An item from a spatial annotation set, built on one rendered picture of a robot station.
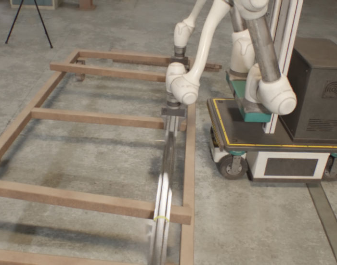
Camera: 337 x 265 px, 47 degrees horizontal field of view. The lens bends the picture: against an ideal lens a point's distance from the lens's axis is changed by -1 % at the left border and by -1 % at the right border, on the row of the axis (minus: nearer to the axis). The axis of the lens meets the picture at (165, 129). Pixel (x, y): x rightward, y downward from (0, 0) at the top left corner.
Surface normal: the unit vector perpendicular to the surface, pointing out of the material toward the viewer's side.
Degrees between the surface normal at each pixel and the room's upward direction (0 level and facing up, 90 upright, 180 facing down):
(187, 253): 0
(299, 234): 0
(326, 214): 0
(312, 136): 90
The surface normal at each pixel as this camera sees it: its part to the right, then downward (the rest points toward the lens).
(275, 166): 0.04, 0.51
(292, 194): 0.06, -0.86
